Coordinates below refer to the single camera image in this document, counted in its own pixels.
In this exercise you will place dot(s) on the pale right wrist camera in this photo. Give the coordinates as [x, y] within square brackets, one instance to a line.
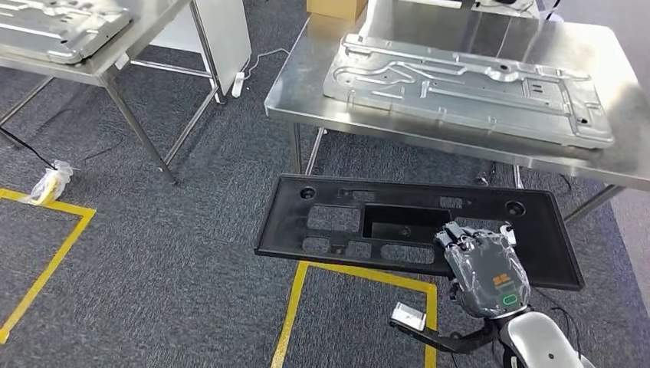
[409, 316]

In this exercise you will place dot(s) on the stamped sheet metal panel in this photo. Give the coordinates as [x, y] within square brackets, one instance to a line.
[61, 25]
[457, 86]

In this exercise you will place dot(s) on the stainless steel side table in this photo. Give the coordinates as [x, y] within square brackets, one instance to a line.
[152, 20]

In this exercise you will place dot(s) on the clear plastic bag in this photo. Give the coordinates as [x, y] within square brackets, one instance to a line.
[48, 183]

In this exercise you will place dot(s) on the white label tag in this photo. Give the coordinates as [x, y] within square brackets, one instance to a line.
[122, 61]

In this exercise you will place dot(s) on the stainless steel workbench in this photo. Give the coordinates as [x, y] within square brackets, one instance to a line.
[304, 96]

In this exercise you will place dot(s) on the white power strip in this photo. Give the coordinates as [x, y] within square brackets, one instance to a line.
[237, 85]

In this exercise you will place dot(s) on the brown cardboard box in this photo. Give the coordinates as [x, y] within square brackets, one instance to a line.
[335, 7]

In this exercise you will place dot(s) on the black plastic panel part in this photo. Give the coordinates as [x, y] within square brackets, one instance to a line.
[315, 244]

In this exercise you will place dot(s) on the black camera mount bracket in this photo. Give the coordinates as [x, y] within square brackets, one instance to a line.
[447, 343]

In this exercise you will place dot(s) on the yellow floor tape outline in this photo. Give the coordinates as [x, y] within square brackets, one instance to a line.
[81, 208]
[292, 310]

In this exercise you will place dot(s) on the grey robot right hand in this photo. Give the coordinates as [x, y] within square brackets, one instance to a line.
[487, 274]

